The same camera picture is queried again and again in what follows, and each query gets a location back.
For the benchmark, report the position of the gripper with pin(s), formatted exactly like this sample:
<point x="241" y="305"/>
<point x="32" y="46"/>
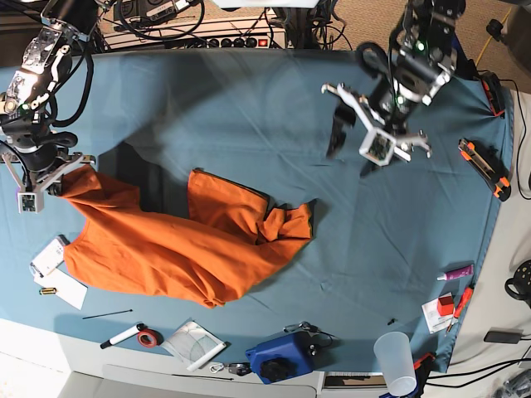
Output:
<point x="380" y="144"/>
<point x="40" y="169"/>

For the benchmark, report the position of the orange t-shirt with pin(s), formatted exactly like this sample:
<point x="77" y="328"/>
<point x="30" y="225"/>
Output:
<point x="231" y="240"/>

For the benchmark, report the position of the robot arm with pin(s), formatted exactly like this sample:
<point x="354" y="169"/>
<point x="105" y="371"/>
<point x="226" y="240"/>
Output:
<point x="419" y="61"/>
<point x="190" y="107"/>

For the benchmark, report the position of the white phone box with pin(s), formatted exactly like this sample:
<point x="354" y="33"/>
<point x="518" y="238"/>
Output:
<point x="49" y="258"/>

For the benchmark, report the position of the blue table cloth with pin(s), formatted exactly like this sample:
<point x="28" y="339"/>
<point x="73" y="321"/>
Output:
<point x="379" y="243"/>

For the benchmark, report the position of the white paper card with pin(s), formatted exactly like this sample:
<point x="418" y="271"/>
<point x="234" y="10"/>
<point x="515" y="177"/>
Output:
<point x="69" y="289"/>

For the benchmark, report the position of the small gold battery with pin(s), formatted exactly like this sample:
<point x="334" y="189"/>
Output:
<point x="47" y="291"/>

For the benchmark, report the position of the black zip tie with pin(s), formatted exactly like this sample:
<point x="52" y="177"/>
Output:
<point x="103" y="315"/>

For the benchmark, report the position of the white power strip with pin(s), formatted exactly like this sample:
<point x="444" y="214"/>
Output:
<point x="243" y="32"/>

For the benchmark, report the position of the orange black clamp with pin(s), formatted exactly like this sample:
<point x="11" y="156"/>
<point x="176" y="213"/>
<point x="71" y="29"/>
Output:
<point x="494" y="93"/>

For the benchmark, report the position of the orange black utility knife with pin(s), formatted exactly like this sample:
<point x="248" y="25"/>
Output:
<point x="488" y="165"/>

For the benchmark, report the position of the white marker pen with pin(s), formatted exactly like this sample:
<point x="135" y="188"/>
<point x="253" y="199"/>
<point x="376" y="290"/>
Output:
<point x="122" y="336"/>

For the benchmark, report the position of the purple glue tube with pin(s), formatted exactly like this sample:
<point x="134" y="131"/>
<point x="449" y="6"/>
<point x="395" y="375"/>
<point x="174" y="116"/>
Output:
<point x="457" y="273"/>

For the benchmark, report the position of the red tape roll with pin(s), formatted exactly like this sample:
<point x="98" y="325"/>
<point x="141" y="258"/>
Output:
<point x="149" y="338"/>

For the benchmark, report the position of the small red cube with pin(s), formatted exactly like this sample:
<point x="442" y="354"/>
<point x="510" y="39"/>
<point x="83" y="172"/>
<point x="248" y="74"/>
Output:
<point x="445" y="305"/>

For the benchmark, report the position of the red screwdriver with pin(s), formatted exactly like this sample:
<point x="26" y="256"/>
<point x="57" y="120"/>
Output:
<point x="465" y="298"/>

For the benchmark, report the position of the white paper leaflet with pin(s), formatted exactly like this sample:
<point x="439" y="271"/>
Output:
<point x="434" y="322"/>

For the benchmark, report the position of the rolled printed paper sheet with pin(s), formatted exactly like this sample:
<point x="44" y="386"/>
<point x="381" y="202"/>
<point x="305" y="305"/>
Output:
<point x="193" y="345"/>

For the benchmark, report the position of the translucent plastic cup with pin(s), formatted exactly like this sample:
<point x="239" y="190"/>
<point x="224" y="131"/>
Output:
<point x="394" y="356"/>

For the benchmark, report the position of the black round dotted object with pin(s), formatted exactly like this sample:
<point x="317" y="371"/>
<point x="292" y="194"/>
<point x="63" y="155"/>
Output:
<point x="519" y="286"/>

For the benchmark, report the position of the blue plastic box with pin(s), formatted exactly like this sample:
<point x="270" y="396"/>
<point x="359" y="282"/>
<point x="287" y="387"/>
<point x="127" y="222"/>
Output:
<point x="281" y="358"/>

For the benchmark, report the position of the black power adapter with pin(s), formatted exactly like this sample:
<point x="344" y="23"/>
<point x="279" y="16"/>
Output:
<point x="503" y="337"/>

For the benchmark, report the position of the silver carabiner keys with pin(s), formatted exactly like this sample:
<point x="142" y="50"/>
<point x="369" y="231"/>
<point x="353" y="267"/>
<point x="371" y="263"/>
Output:
<point x="238" y="369"/>

